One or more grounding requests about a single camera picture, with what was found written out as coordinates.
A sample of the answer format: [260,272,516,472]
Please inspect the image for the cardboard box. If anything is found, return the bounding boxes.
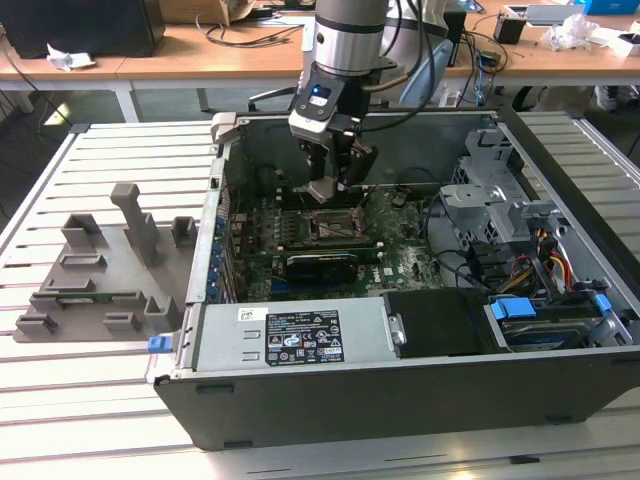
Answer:
[162,0,261,27]

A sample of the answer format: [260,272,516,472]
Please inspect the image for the black cable connector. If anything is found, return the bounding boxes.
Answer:
[467,242,506,291]

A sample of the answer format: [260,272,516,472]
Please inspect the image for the crumpled plastic bag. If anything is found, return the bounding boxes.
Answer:
[543,13,604,52]

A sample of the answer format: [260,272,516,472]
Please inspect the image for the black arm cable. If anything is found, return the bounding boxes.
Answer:
[359,0,441,134]

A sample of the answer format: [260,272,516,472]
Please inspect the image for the grey power supply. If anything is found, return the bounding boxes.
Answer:
[172,297,401,381]

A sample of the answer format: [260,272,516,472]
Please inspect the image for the yellow red power wires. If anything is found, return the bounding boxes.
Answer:
[529,227,576,296]

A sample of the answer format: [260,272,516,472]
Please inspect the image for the green motherboard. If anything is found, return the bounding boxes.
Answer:
[227,184,451,304]

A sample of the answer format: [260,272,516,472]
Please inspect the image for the blue box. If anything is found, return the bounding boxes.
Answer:
[583,0,640,16]

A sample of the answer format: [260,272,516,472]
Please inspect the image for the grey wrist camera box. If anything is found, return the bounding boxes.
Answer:
[288,105,337,147]

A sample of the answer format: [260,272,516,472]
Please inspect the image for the hard disk blue carrier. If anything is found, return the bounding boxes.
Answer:
[483,294,614,354]

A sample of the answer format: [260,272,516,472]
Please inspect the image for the silver CPU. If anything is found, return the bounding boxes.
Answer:
[293,174,340,205]

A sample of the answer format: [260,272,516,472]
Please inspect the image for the black graphics card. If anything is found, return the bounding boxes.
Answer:
[283,251,360,287]

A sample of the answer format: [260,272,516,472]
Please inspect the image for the grey parts rack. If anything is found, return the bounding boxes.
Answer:
[12,182,199,345]

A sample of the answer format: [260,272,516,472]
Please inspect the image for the black PC case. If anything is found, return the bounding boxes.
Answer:
[144,107,640,451]

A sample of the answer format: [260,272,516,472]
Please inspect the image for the crumpled white paper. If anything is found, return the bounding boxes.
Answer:
[46,42,97,72]

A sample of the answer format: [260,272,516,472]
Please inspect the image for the small black box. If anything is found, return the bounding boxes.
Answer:
[493,13,527,45]

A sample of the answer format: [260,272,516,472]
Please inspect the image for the metal socket cover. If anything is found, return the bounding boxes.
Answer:
[351,185,384,239]

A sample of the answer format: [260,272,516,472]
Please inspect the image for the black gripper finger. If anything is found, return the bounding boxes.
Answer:
[299,140,331,181]
[332,130,379,194]

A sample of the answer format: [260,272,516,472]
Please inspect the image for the black monitor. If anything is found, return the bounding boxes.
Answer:
[0,0,166,60]

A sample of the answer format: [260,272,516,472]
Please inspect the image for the silver drive cage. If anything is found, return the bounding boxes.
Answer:
[438,127,556,251]

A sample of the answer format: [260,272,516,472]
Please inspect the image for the white box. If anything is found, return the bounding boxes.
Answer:
[589,27,640,62]

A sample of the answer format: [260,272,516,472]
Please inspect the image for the CPU socket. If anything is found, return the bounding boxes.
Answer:
[305,205,370,247]

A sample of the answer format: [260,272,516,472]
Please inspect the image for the black plastic shroud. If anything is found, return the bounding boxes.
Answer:
[383,288,504,360]

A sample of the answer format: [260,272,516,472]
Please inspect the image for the green RAM stick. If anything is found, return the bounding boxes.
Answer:
[55,291,140,305]

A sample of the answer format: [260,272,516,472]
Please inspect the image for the wooden desk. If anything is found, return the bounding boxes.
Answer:
[444,0,640,89]
[0,22,311,94]

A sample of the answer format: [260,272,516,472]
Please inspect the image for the grey laptop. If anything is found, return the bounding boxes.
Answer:
[524,3,587,26]

